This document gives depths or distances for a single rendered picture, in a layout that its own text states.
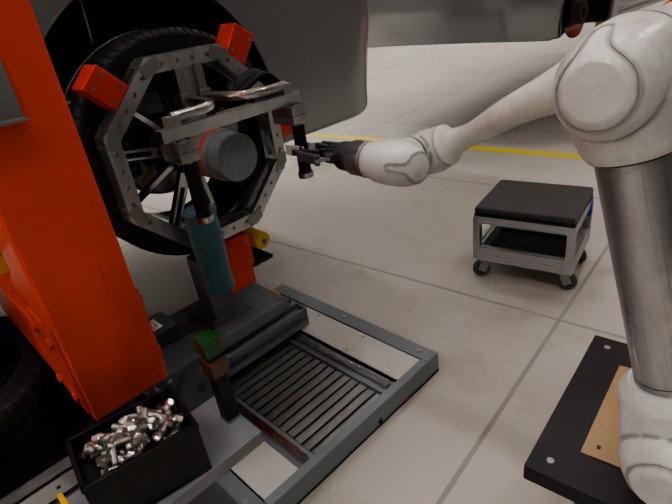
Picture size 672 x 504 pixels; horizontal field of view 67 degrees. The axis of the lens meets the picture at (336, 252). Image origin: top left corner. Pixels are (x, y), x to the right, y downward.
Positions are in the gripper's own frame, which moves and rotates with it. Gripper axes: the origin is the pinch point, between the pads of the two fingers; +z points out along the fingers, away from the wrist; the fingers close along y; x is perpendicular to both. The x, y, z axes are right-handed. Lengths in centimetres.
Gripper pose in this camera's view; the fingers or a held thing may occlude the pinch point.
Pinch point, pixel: (300, 148)
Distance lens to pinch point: 144.0
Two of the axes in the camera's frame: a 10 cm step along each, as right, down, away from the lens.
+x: -1.3, -8.8, -4.6
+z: -7.1, -2.4, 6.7
